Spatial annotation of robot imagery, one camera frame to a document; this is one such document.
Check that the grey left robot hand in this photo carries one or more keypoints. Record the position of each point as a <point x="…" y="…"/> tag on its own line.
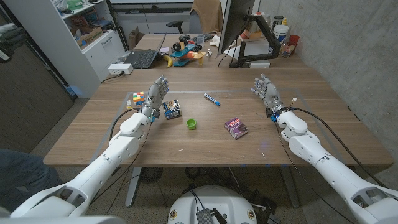
<point x="154" y="96"/>

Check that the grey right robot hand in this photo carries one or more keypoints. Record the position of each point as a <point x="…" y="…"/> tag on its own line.
<point x="270" y="93"/>

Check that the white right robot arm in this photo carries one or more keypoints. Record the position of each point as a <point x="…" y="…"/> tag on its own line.
<point x="311" y="149"/>

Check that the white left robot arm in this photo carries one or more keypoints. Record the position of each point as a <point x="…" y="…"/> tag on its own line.
<point x="118" y="149"/>

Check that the multicolour puzzle cube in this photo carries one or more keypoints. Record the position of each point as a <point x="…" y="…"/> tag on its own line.
<point x="139" y="98"/>

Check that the blue snack box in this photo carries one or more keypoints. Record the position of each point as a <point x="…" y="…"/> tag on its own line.
<point x="172" y="109"/>

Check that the white power adapter box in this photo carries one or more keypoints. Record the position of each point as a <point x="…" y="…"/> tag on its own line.
<point x="119" y="69"/>

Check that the small green cup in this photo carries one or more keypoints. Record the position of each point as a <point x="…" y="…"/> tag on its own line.
<point x="191" y="124"/>

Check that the purple cardboard box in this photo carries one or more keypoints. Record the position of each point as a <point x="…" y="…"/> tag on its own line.
<point x="236" y="128"/>

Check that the red cup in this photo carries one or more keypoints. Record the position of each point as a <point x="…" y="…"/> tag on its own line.
<point x="293" y="39"/>

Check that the open plain cardboard box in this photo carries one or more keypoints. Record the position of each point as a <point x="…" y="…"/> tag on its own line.
<point x="135" y="38"/>

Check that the clear plastic cup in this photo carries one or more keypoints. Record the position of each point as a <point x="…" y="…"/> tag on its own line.
<point x="200" y="39"/>

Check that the brown cardboard box with print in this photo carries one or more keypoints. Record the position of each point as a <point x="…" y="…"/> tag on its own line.
<point x="90" y="36"/>

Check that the yellow banana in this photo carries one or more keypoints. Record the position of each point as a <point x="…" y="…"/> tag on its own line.
<point x="168" y="61"/>

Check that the black laptop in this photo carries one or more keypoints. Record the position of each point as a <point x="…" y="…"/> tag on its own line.
<point x="141" y="58"/>

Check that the colourful toy plane with wheels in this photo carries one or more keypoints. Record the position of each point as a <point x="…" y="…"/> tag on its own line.
<point x="186" y="53"/>

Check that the blue marker pen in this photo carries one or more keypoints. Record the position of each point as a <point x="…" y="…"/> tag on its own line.
<point x="212" y="99"/>

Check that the white plastic tub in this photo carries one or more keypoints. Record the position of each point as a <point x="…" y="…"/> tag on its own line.
<point x="280" y="32"/>

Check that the white shelf cabinet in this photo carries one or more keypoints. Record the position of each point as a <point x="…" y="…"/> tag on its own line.
<point x="93" y="62"/>

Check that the white plush toy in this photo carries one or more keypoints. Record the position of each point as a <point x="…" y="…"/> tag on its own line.
<point x="214" y="40"/>

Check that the black computer monitor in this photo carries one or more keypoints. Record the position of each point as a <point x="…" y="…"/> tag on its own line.
<point x="236" y="21"/>

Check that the brown jacket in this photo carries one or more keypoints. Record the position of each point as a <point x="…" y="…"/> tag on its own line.
<point x="208" y="15"/>

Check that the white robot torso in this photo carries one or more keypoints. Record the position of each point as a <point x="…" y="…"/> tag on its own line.
<point x="217" y="199"/>

